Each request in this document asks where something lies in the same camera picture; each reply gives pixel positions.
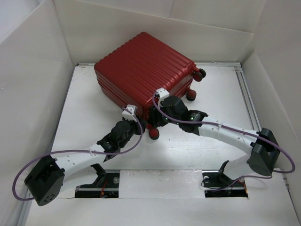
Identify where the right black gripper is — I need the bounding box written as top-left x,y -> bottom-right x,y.
147,102 -> 181,128

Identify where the red hard-shell suitcase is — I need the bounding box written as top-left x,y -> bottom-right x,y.
94,32 -> 206,140

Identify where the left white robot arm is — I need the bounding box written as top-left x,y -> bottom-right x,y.
24,118 -> 147,206

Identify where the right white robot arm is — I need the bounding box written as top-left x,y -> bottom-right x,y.
152,94 -> 280,186

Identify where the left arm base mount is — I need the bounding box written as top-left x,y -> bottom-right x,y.
75,164 -> 120,199

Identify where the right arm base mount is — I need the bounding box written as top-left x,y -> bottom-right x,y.
200,161 -> 248,198

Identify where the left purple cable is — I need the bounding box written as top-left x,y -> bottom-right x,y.
12,107 -> 144,201

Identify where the purple cable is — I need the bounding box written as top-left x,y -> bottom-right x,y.
12,107 -> 144,201
152,90 -> 296,191

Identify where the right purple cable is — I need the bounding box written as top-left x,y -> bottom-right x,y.
152,90 -> 296,191

